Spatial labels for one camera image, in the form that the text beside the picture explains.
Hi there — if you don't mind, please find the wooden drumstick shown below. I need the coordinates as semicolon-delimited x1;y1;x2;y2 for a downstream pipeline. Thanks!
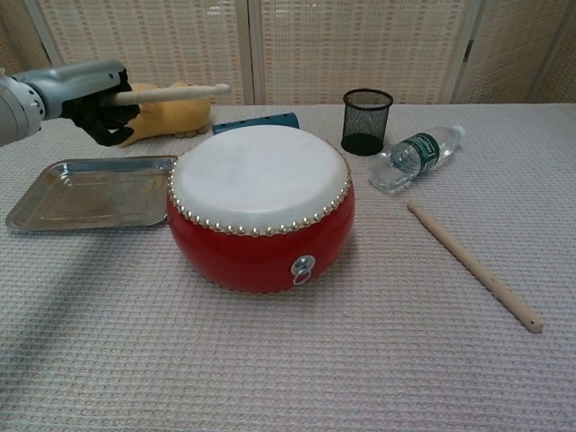
99;83;232;108
406;201;545;336

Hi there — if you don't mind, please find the white woven tablecloth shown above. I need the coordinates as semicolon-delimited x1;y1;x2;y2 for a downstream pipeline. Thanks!
0;103;576;432

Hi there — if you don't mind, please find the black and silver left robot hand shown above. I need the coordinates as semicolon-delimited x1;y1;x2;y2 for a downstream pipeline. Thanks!
31;59;141;148

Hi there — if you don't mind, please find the yellow plush animal toy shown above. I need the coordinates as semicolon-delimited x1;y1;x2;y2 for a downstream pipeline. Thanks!
116;80;213;149

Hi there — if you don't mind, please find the black mesh pen holder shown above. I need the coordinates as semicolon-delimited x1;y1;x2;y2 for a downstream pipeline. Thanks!
340;87;395;158

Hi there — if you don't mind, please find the teal block with holes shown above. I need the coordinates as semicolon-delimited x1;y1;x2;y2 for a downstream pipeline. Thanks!
211;110;302;136

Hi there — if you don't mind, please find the red drum with white skin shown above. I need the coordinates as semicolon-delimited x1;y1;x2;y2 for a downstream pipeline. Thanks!
165;124;353;296

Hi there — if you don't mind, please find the clear water bottle green label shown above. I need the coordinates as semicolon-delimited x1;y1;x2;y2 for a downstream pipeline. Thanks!
367;124;468;195

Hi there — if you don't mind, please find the woven folding screen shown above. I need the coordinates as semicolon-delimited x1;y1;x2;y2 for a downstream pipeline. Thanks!
0;0;576;110

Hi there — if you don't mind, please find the rectangular metal tray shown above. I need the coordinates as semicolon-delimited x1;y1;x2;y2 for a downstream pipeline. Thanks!
4;155;180;235

